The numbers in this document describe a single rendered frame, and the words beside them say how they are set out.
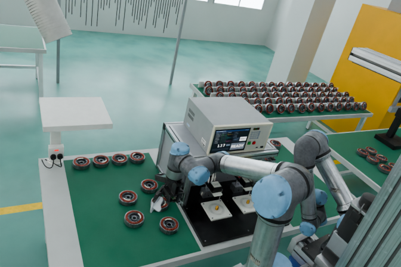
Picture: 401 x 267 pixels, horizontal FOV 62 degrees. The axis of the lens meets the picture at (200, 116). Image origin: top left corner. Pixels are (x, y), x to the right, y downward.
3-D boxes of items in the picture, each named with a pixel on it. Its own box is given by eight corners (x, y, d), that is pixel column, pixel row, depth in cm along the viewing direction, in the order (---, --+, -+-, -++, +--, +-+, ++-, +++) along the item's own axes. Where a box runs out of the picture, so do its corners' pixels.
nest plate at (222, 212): (231, 216, 210) (232, 215, 209) (211, 221, 202) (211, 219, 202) (220, 200, 221) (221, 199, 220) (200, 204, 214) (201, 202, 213)
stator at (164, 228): (179, 234, 191) (181, 229, 189) (161, 236, 187) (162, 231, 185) (175, 219, 200) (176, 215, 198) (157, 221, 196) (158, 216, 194)
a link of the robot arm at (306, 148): (309, 143, 149) (318, 241, 159) (318, 136, 158) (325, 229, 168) (286, 142, 156) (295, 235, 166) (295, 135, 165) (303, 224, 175)
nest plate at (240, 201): (262, 210, 221) (262, 208, 220) (243, 214, 214) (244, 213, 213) (250, 195, 232) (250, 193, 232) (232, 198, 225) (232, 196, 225)
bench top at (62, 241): (367, 214, 253) (370, 209, 251) (51, 300, 149) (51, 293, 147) (284, 141, 329) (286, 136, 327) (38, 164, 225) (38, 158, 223)
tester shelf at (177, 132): (277, 156, 227) (279, 151, 225) (187, 167, 195) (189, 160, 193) (243, 123, 261) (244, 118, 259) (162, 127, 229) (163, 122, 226)
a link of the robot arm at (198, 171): (219, 165, 129) (200, 150, 136) (198, 173, 122) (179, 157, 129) (215, 181, 133) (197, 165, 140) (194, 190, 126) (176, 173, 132)
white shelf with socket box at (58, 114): (106, 184, 215) (113, 123, 194) (43, 192, 197) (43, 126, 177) (96, 152, 241) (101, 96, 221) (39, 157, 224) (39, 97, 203)
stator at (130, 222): (126, 230, 185) (127, 225, 184) (121, 216, 194) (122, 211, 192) (145, 226, 191) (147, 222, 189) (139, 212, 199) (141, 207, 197)
